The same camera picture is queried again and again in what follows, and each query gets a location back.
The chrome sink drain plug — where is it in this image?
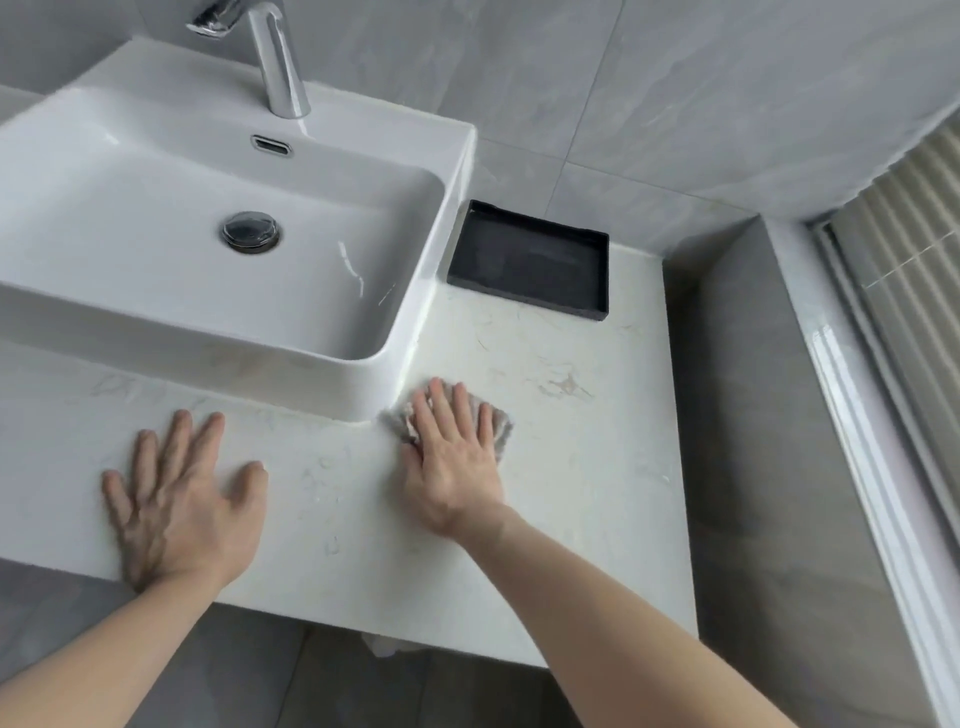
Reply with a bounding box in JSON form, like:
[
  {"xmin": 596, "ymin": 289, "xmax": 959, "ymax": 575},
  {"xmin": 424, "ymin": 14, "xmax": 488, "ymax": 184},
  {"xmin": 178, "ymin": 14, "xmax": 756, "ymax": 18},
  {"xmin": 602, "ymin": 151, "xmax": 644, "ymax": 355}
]
[{"xmin": 220, "ymin": 210, "xmax": 283, "ymax": 255}]

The grey cleaning cloth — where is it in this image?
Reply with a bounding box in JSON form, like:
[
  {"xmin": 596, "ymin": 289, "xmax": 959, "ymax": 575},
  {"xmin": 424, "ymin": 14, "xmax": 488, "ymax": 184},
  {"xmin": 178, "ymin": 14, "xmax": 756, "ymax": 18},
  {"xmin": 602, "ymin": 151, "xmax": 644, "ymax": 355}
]
[{"xmin": 385, "ymin": 382, "xmax": 517, "ymax": 459}]

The black rectangular tray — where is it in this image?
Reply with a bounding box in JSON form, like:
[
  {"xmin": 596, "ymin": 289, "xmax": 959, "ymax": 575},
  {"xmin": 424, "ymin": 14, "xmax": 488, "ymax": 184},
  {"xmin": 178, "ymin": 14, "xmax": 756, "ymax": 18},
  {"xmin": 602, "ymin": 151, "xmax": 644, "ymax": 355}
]
[{"xmin": 446, "ymin": 198, "xmax": 611, "ymax": 325}]

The person's right forearm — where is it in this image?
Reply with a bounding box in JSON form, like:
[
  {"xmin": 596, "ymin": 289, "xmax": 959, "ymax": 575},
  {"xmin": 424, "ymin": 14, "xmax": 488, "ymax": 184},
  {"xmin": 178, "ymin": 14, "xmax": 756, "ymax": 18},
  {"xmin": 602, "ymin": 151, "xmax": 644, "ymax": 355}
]
[{"xmin": 447, "ymin": 504, "xmax": 798, "ymax": 728}]

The beige pleated window blind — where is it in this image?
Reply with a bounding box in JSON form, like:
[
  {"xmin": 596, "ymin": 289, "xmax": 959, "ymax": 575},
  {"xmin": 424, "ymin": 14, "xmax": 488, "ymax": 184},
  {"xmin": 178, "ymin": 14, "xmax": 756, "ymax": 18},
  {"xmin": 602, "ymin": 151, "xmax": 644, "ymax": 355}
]
[{"xmin": 831, "ymin": 122, "xmax": 960, "ymax": 459}]

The person's left hand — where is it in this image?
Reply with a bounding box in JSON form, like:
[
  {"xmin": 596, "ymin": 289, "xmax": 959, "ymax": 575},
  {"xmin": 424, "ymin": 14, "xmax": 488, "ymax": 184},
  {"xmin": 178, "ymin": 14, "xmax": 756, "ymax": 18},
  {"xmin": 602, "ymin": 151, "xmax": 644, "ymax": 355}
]
[{"xmin": 101, "ymin": 410, "xmax": 270, "ymax": 591}]

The white window frame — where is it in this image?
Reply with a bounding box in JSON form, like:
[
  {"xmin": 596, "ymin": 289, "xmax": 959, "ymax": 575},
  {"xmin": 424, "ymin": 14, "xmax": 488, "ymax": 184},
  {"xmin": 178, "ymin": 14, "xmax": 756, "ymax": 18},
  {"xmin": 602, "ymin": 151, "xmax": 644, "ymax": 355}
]
[{"xmin": 804, "ymin": 216, "xmax": 960, "ymax": 728}]

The chrome faucet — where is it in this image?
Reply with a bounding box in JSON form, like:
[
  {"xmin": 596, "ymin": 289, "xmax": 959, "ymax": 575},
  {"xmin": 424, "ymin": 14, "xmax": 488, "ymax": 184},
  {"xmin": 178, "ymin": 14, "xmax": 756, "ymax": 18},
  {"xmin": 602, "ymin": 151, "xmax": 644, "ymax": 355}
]
[{"xmin": 186, "ymin": 0, "xmax": 312, "ymax": 120}]

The person's right hand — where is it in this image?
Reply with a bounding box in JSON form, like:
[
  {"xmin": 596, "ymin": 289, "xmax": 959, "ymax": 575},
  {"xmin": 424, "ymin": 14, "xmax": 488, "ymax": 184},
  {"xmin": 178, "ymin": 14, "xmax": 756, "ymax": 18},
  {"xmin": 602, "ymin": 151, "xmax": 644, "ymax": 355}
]
[{"xmin": 396, "ymin": 378, "xmax": 513, "ymax": 539}]

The white ceramic sink basin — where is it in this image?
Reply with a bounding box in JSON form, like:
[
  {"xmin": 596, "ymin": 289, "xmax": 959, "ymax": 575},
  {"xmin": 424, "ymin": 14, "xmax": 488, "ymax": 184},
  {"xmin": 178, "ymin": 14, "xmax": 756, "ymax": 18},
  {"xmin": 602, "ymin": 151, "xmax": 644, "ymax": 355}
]
[{"xmin": 0, "ymin": 36, "xmax": 479, "ymax": 425}]

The person's left forearm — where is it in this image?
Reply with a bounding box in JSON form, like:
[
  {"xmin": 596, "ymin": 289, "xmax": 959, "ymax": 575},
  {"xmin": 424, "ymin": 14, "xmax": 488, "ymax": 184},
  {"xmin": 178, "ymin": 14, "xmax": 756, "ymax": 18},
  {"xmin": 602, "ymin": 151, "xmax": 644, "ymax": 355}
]
[{"xmin": 0, "ymin": 570, "xmax": 243, "ymax": 728}]

